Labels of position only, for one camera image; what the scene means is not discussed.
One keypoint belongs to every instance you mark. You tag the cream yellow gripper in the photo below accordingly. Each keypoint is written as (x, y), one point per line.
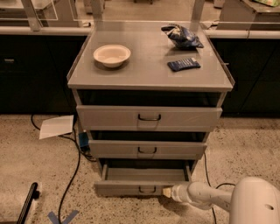
(177, 192)

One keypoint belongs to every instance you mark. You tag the grey bottom drawer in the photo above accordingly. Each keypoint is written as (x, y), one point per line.
(145, 182)

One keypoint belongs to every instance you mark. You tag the grey drawer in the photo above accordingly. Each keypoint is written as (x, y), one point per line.
(138, 118)
(146, 149)
(145, 182)

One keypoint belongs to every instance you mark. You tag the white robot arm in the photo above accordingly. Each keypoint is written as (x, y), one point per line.
(253, 200)

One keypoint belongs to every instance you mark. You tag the grey middle drawer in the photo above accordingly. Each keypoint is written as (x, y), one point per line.
(146, 149)

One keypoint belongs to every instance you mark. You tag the grey drawer cabinet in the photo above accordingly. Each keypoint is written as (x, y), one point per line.
(144, 79)

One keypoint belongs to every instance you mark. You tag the grey top drawer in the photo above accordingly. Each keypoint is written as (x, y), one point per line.
(138, 118)

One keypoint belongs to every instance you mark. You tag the blue power box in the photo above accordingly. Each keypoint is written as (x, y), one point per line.
(83, 141)

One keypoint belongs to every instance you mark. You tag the white paper sheet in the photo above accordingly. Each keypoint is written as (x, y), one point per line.
(56, 126)

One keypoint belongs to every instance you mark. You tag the small blue snack packet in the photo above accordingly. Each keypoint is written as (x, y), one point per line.
(183, 64)

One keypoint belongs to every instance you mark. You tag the black bar on floor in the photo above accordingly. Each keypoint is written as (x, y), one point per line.
(32, 195)

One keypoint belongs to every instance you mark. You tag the white bowl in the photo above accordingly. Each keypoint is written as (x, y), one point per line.
(112, 56)

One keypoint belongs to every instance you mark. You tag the blue chip bag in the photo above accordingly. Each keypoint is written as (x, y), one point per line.
(181, 37)

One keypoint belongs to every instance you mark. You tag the dark counter cabinets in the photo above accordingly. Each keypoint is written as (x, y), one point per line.
(34, 68)

